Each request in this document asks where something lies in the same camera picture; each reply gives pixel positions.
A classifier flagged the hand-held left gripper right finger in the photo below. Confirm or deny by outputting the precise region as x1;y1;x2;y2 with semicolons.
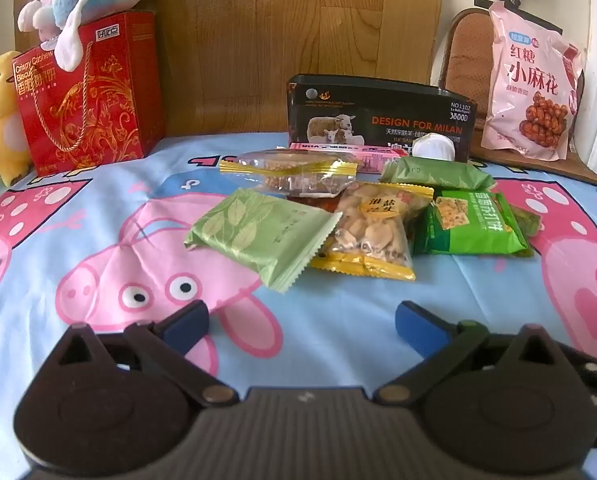
373;301;565;407

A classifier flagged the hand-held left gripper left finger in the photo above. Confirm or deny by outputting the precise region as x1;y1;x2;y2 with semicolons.
46;300;240;407

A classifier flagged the yellow peanut snack packet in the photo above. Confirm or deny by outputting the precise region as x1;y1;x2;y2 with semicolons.
310;182;435;282

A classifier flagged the dark green cracker packet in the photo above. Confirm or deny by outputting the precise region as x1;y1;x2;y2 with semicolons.
413;190;529;257

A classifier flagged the light green leaf snack packet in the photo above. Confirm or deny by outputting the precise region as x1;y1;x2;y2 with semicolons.
184;187;343;294

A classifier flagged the pale green snack packet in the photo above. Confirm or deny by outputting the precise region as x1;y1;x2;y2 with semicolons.
380;156;495;192

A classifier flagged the small red snack packet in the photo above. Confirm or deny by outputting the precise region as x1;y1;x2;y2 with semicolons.
287;192;340;212

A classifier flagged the white round snack cup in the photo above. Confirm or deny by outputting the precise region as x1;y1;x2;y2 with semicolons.
411;132;453;162

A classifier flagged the pink snack box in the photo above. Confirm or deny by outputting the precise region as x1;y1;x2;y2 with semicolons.
288;142;395;175

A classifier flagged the clear yellow-edged snack packet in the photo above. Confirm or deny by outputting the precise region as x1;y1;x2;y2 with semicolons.
220;149;358;197

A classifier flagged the black sheep print box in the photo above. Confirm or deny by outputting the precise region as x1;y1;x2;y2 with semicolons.
286;74;478;163

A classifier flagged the cartoon pig printed blanket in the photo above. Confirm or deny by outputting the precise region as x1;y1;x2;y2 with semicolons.
0;132;597;480

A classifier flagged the large pink snack bag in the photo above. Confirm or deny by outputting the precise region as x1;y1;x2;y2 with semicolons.
480;1;587;162

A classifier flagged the red gift bag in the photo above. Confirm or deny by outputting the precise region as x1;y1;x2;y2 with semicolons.
12;10;165;177

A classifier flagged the brown cushioned chair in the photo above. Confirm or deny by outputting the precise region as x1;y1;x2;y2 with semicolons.
430;7;597;188

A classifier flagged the yellow duck plush toy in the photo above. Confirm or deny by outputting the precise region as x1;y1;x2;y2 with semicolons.
0;51;33;187

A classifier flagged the wooden headboard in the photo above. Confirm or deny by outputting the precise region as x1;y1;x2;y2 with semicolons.
13;0;442;140

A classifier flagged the pastel plush toy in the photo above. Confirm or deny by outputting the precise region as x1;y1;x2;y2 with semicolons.
17;0;155;72

